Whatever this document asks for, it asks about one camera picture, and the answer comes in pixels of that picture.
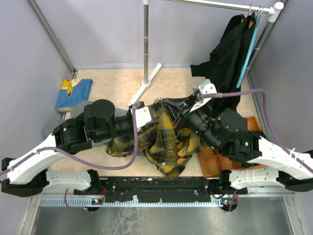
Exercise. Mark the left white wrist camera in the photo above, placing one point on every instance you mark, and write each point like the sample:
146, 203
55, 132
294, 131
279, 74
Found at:
142, 116

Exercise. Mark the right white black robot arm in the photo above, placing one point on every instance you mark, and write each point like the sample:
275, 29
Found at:
266, 164

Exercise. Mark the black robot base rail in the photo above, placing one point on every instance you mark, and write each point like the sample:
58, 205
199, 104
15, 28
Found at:
157, 189

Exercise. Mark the black hanging garments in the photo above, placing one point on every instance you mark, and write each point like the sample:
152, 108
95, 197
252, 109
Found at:
226, 60

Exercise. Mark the horizontal metal clothes rail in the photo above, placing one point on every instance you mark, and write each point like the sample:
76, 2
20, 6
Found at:
248, 8

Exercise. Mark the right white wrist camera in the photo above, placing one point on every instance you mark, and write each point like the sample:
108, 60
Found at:
203, 92

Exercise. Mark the metal clothes rack pole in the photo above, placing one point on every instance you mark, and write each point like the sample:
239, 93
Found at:
146, 31

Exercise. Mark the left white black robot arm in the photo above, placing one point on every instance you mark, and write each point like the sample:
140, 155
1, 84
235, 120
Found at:
30, 174

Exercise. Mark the folded blue shirt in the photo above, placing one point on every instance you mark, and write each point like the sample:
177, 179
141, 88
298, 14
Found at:
72, 92

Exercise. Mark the orange wooden compartment tray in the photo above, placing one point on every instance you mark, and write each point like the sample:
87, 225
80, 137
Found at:
212, 163

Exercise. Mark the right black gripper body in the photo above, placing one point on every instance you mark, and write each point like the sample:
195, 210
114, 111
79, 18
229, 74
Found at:
186, 107

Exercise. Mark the yellow black plaid shirt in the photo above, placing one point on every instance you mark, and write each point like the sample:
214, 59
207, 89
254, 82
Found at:
165, 146

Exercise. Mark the white rack foot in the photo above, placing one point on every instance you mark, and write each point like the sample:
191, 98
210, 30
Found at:
146, 82

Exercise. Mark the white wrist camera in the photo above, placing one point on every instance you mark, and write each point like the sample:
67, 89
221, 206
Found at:
142, 116
203, 92

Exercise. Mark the grey button-up shirt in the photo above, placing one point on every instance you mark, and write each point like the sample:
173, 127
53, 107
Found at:
75, 112

